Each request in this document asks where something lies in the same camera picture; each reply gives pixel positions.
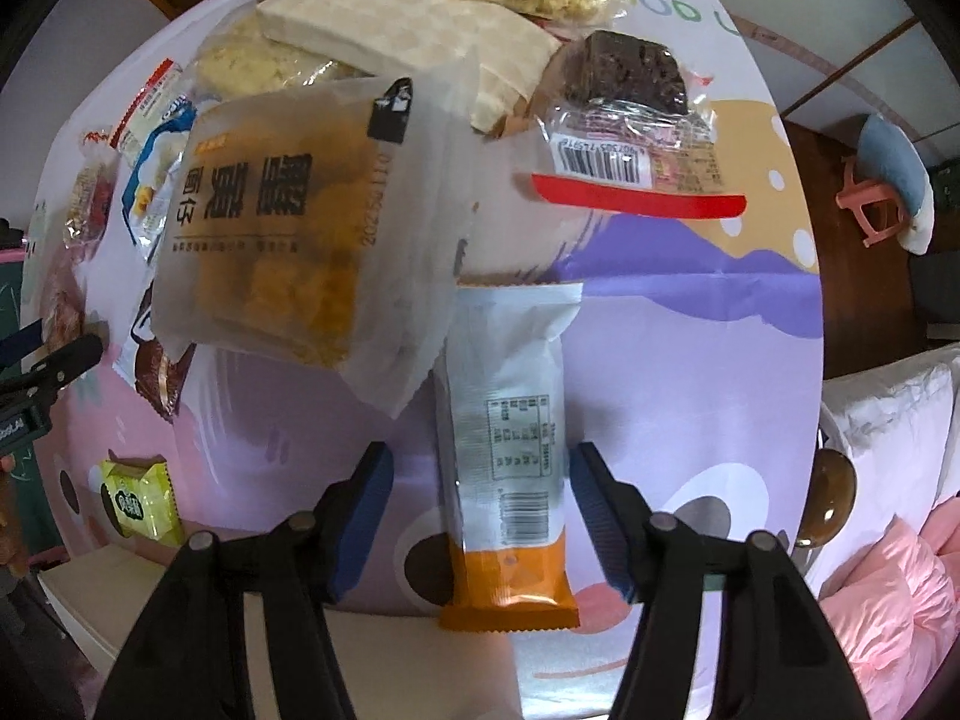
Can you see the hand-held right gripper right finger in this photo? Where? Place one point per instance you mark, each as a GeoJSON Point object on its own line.
{"type": "Point", "coordinates": [600, 525]}

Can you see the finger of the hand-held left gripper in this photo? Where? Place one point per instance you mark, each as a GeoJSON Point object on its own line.
{"type": "Point", "coordinates": [67, 360]}
{"type": "Point", "coordinates": [19, 341]}

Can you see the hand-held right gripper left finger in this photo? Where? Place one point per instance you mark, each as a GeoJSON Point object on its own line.
{"type": "Point", "coordinates": [364, 525]}

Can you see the brown white snack packet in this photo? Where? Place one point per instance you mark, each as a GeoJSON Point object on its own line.
{"type": "Point", "coordinates": [157, 375]}

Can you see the orange white snack packet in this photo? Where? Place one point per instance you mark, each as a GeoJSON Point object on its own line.
{"type": "Point", "coordinates": [510, 405]}

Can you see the clear nut bar packet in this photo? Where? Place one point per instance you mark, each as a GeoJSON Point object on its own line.
{"type": "Point", "coordinates": [90, 195]}

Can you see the blue white snack packet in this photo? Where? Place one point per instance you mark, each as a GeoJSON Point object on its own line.
{"type": "Point", "coordinates": [154, 180]}

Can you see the translucent yellow cake packet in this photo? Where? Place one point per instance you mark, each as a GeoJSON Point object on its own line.
{"type": "Point", "coordinates": [277, 240]}

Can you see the brownie packet with red edge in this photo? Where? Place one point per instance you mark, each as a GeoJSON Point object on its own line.
{"type": "Point", "coordinates": [630, 120]}

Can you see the soda cracker packet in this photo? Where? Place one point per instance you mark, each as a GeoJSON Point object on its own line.
{"type": "Point", "coordinates": [352, 7]}
{"type": "Point", "coordinates": [510, 60]}

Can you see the green snack packet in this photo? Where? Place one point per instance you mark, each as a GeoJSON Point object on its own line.
{"type": "Point", "coordinates": [139, 502]}

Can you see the printed cartoon tablecloth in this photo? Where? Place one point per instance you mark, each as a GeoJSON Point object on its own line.
{"type": "Point", "coordinates": [675, 360]}

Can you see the red white snack packet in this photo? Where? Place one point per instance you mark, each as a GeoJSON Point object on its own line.
{"type": "Point", "coordinates": [142, 109]}

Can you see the white pillow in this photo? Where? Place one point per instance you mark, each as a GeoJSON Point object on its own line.
{"type": "Point", "coordinates": [892, 427]}

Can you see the pink plastic stool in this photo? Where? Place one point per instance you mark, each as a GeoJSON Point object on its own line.
{"type": "Point", "coordinates": [870, 202]}
{"type": "Point", "coordinates": [896, 157]}

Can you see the green chalkboard with pink frame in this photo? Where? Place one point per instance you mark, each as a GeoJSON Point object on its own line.
{"type": "Point", "coordinates": [11, 300]}

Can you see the carved wooden chair post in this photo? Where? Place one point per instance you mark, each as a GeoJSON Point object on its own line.
{"type": "Point", "coordinates": [829, 495]}

